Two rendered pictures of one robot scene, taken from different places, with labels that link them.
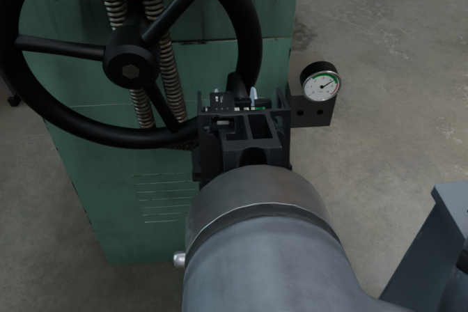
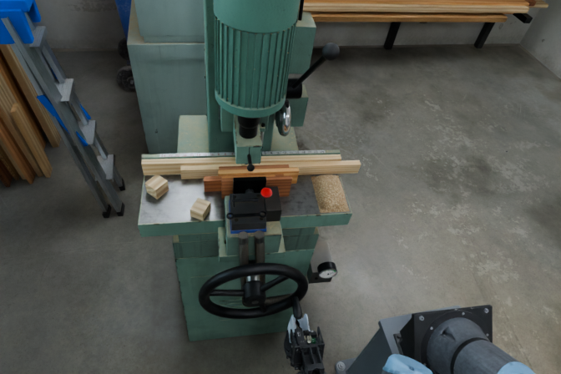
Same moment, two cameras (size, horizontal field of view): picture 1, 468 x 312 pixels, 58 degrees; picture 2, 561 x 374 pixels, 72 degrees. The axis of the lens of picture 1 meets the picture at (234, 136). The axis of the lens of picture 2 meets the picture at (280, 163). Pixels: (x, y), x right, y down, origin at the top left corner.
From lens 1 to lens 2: 73 cm
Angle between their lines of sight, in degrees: 7
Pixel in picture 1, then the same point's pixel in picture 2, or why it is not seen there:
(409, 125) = (376, 235)
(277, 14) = (308, 243)
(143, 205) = not seen: hidden behind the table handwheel
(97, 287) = (184, 357)
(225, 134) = (303, 352)
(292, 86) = (312, 266)
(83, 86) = (205, 269)
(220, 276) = not seen: outside the picture
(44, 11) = (198, 246)
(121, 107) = not seen: hidden behind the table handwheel
